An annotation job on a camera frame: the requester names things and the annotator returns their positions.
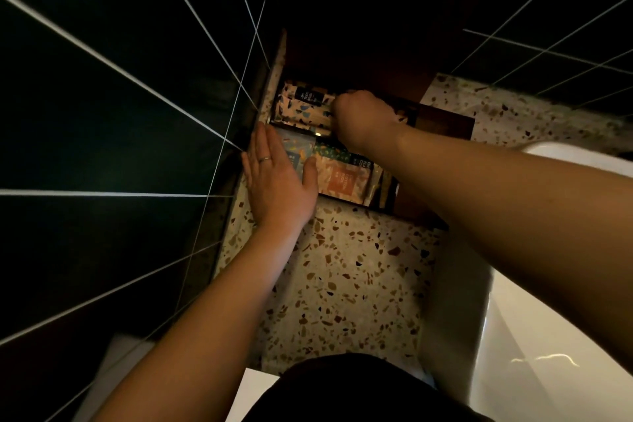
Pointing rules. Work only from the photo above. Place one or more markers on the person's right hand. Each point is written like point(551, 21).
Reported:
point(368, 120)

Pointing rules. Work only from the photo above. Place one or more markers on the person's left hand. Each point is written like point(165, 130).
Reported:
point(277, 189)

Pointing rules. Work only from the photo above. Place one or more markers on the person's left little finger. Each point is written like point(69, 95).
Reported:
point(249, 167)

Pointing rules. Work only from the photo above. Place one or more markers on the person's right fingers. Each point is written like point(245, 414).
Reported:
point(343, 112)

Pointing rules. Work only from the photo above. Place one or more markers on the person's left thumb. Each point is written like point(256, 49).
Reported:
point(311, 178)

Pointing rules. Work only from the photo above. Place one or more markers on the person's left middle finger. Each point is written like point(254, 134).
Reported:
point(276, 149)

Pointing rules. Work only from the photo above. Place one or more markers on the cream patterned packet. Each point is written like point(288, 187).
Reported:
point(304, 107)

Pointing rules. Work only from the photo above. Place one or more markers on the person's left forearm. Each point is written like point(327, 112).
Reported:
point(222, 318)

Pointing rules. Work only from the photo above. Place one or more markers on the person's right forearm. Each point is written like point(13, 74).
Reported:
point(499, 209)

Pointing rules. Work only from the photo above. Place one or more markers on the blue patterned packet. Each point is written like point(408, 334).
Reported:
point(296, 149)

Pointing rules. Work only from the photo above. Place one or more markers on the orange label patterned packet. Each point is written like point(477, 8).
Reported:
point(343, 179)

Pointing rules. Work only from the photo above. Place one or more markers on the dark slim packet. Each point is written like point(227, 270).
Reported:
point(383, 187)

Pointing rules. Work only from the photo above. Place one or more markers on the dark wooden tray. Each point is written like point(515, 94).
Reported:
point(445, 125)

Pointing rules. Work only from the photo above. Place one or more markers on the person's black clothing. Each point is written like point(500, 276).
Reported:
point(366, 392)

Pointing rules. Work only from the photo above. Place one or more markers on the white container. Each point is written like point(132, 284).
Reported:
point(123, 367)

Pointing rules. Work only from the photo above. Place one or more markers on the white ceramic sink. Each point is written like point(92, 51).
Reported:
point(534, 352)

